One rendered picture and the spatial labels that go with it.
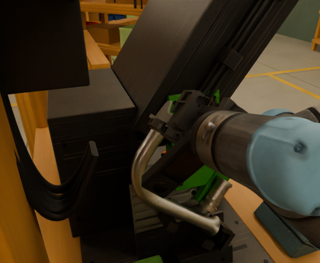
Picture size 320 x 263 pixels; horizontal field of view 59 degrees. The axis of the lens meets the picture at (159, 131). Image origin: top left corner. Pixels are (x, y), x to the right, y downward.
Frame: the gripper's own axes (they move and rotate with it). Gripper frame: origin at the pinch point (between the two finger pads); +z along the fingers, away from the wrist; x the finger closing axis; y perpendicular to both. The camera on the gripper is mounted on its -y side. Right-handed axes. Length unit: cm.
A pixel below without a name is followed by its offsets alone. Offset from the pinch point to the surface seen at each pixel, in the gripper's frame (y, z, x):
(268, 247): -8.9, 1.6, -40.8
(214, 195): -5.1, 0.7, -18.8
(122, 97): 2.6, 12.8, 7.1
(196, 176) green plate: -3.6, 3.6, -14.3
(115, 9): 101, 270, 18
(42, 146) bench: -27, 70, 13
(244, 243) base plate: -11.5, 4.2, -36.4
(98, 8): 95, 287, 33
